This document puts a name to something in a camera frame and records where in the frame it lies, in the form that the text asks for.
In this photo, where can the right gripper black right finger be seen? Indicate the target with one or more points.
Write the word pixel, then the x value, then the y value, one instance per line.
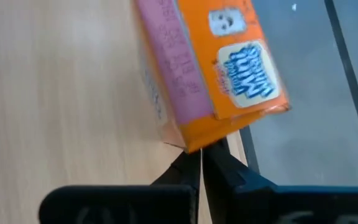
pixel 275 205

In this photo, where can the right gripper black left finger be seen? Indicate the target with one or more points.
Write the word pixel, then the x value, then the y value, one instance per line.
pixel 120 205

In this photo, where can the orange cereal box pink side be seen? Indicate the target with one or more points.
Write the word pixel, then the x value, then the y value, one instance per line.
pixel 204 62

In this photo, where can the black aluminium table frame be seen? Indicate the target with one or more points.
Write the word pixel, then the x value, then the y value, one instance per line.
pixel 250 152

